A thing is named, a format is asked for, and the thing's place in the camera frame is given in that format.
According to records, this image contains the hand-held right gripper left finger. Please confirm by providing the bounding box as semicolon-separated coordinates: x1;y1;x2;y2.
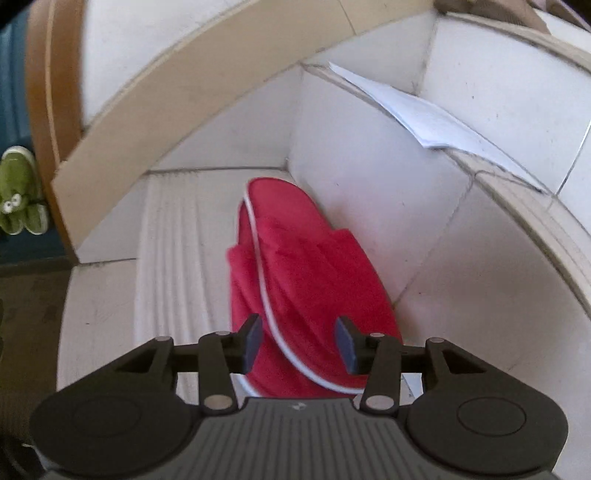
113;314;264;414

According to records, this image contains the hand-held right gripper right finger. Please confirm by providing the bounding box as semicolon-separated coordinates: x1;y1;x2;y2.
335;316;490;414

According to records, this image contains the white paper sheet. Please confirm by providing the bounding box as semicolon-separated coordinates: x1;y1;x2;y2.
329;62;550;193

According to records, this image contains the blue door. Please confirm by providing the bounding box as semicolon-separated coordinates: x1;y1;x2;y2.
0;18;70;259

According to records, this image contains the wooden door frame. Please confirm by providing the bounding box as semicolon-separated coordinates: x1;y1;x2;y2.
25;0;86;266

